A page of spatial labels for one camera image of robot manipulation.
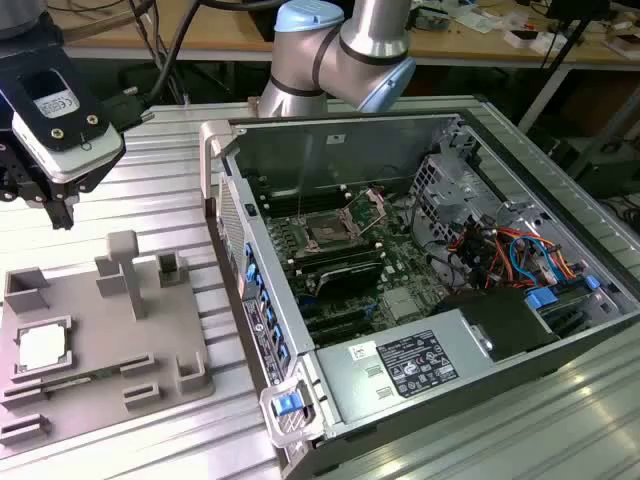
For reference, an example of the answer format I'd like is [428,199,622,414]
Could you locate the black RAM slot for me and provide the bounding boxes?
[259,185,346,202]
[263,195,347,214]

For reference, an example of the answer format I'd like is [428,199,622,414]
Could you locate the black graphics card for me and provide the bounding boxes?
[314,262,384,301]

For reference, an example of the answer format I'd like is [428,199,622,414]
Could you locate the black installed RAM stick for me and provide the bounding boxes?
[297,248,384,274]

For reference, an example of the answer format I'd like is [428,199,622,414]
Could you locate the blue disk carrier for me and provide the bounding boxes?
[524,286,559,314]

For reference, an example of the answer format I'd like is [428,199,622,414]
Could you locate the green RAM stick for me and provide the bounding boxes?
[63,368,124,385]

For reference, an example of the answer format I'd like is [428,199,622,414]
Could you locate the metal socket cover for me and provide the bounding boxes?
[343,186,392,239]

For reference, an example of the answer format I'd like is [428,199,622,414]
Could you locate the black stand leg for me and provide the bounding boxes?
[539,18,587,72]

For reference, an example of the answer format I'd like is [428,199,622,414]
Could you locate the perforated metal drive cage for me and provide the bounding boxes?
[409,152,501,246]

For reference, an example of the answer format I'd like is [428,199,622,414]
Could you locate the blue wire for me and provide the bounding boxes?
[508,236,557,287]

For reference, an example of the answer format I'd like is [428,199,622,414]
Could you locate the silver chipset heat sink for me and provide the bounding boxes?
[384,288,419,321]

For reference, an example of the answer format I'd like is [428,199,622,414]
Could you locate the wooden desk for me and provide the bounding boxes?
[49,0,640,66]

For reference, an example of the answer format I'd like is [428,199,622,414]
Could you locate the silver power supply unit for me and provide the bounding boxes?
[314,307,494,426]

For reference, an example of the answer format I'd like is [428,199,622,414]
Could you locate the white small box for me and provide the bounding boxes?
[504,29,542,49]

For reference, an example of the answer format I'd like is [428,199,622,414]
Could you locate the black camera cable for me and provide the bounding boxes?
[99,0,281,134]

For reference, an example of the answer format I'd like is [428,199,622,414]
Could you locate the orange wire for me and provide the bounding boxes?
[492,227,579,282]

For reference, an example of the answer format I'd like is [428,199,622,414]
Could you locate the black fan shroud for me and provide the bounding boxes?
[432,288,559,364]

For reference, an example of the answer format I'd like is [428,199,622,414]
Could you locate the open black PC case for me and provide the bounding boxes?
[198,95,640,480]

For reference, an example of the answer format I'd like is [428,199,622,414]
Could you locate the grey plastic parts rack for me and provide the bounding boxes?
[0,230,217,447]

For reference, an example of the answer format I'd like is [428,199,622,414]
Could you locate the black expansion slot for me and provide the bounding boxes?
[304,306,367,332]
[311,319,374,347]

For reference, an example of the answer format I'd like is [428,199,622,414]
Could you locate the CPU socket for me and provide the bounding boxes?
[304,212,354,249]

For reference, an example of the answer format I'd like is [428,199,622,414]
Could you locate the blue rear panel tabs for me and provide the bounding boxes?
[243,242,292,362]

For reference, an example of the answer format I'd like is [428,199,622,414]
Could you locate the blue case release latch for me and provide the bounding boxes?
[272,394,302,417]

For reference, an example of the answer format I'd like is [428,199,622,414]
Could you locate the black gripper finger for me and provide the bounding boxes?
[0,144,47,207]
[43,179,81,231]

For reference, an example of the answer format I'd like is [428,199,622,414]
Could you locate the silver square CPU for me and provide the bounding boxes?
[17,324,72,372]

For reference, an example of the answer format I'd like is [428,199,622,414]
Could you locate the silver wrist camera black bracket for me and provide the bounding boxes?
[0,52,127,185]

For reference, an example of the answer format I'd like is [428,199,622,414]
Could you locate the green motherboard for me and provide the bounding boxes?
[259,184,451,349]

